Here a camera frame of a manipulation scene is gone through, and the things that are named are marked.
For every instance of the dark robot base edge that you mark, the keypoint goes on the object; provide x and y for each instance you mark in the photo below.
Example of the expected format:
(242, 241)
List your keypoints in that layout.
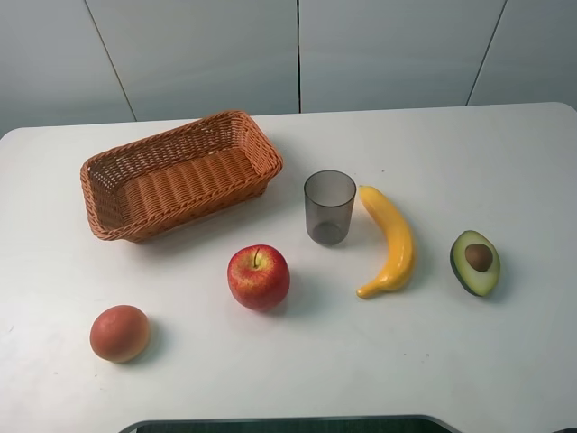
(370, 424)

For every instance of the orange wicker basket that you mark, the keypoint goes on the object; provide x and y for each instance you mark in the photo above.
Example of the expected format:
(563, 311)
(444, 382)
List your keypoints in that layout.
(158, 183)

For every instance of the grey translucent plastic cup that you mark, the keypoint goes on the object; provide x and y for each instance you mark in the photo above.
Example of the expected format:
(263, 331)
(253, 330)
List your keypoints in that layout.
(329, 199)

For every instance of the red apple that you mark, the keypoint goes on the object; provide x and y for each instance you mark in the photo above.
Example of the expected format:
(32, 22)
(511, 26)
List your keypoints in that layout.
(258, 277)

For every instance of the yellow banana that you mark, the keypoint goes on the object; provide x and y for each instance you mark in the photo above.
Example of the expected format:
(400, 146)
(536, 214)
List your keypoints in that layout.
(399, 266)

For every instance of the halved avocado with pit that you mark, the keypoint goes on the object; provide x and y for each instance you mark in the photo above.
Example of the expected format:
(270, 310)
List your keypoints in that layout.
(475, 263)

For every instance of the round brown bread bun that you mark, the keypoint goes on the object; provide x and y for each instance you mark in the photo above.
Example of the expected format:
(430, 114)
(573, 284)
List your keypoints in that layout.
(120, 334)

